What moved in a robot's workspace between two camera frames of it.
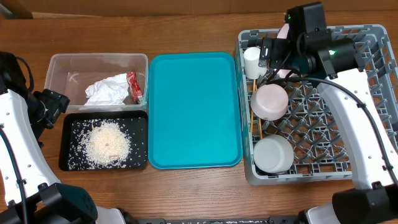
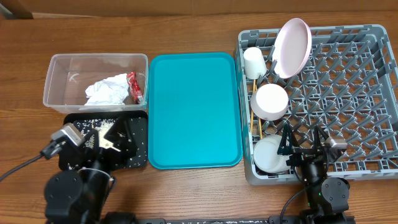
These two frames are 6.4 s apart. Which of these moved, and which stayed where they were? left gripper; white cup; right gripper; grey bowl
Moved: left gripper; right gripper
Stayed: grey bowl; white cup
